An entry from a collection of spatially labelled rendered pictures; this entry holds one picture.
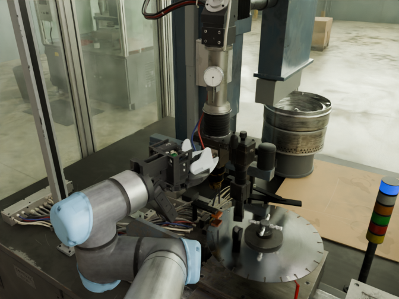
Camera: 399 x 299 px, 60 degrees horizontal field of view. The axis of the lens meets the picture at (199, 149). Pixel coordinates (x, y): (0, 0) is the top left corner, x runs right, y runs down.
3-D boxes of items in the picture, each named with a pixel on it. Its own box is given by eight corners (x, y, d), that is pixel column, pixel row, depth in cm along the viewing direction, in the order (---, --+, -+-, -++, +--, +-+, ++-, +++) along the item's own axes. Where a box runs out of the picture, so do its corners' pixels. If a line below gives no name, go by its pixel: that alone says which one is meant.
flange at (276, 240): (244, 223, 106) (244, 216, 105) (281, 225, 105) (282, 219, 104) (244, 249, 96) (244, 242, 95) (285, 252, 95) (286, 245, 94)
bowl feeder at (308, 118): (327, 164, 180) (340, 96, 164) (309, 191, 157) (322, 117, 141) (271, 149, 195) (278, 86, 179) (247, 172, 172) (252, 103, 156)
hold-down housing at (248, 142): (252, 198, 96) (258, 132, 87) (242, 205, 93) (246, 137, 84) (236, 191, 100) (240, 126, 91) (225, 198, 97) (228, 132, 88)
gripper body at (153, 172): (196, 148, 68) (149, 171, 60) (195, 185, 72) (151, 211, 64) (168, 136, 73) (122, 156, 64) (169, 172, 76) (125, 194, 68)
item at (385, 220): (389, 218, 95) (392, 209, 93) (388, 228, 91) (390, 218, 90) (371, 213, 97) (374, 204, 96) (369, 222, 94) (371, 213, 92)
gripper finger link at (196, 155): (205, 133, 78) (181, 149, 71) (203, 156, 81) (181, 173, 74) (193, 130, 80) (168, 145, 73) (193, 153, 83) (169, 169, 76)
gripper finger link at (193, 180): (214, 171, 72) (180, 185, 67) (214, 177, 73) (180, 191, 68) (199, 162, 76) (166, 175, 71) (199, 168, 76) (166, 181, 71)
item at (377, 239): (384, 237, 98) (386, 228, 96) (382, 246, 94) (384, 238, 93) (367, 231, 100) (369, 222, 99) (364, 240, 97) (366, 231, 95)
